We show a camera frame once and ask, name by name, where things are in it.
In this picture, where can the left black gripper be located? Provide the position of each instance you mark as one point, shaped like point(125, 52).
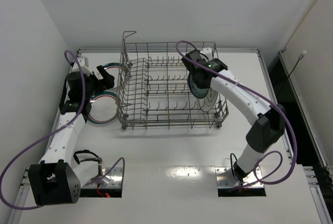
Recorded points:
point(98, 80)

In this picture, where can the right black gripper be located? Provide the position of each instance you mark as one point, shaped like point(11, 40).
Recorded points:
point(199, 77)

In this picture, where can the green blue floral plate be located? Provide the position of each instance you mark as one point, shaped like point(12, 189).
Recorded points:
point(198, 86)

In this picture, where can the white plate with grey pattern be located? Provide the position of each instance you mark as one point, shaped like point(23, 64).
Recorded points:
point(207, 103)

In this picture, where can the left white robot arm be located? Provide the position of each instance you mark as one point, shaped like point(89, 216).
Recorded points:
point(53, 181)

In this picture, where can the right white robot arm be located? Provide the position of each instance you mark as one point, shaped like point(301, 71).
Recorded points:
point(267, 125)

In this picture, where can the far green red rimmed plate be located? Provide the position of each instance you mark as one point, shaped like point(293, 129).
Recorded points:
point(118, 71)

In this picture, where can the green red rimmed plate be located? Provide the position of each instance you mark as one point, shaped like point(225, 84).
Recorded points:
point(104, 108)
point(118, 71)

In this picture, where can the near green red rimmed plate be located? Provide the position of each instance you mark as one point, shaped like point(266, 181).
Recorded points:
point(104, 108)

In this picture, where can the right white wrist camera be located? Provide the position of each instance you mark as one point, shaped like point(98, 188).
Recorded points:
point(207, 51)

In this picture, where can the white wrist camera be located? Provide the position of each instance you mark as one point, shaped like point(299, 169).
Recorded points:
point(207, 51)
point(83, 61)

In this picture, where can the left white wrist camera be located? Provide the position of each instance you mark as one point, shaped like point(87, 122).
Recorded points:
point(83, 61)

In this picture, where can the grey wire dish rack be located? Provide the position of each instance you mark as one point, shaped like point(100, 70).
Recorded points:
point(156, 93)

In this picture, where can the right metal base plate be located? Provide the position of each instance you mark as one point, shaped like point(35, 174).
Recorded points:
point(225, 179)

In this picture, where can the metal base plate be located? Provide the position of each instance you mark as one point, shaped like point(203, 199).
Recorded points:
point(225, 179)
point(111, 181)

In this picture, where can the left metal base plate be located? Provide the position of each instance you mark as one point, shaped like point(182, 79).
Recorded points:
point(111, 181)

